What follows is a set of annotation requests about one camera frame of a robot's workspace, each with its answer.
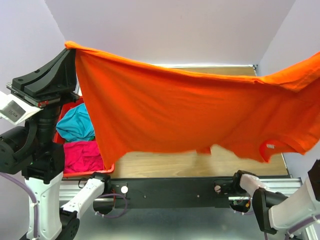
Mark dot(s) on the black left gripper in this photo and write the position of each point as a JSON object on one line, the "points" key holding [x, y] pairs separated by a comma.
{"points": [[63, 76]]}

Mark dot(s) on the orange t-shirt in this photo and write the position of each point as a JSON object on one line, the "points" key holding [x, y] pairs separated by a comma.
{"points": [[140, 107]]}

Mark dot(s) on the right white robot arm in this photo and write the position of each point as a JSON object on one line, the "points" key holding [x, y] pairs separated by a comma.
{"points": [[276, 212]]}

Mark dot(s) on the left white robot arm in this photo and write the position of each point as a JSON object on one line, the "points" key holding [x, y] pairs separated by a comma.
{"points": [[42, 169]]}

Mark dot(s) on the teal blue t-shirt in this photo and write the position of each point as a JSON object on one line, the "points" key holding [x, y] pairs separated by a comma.
{"points": [[75, 124]]}

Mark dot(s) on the red plastic crate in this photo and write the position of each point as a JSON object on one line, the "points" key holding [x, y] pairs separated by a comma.
{"points": [[62, 141]]}

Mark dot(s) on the magenta pink t-shirt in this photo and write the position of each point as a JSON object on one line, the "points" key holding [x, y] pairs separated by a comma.
{"points": [[82, 156]]}

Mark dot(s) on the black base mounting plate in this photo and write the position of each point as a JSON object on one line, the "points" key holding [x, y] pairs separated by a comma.
{"points": [[183, 201]]}

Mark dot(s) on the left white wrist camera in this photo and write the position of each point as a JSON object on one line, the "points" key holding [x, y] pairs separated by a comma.
{"points": [[15, 110]]}

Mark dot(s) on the front aluminium extrusion rail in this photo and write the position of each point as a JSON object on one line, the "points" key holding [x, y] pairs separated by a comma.
{"points": [[285, 183]]}

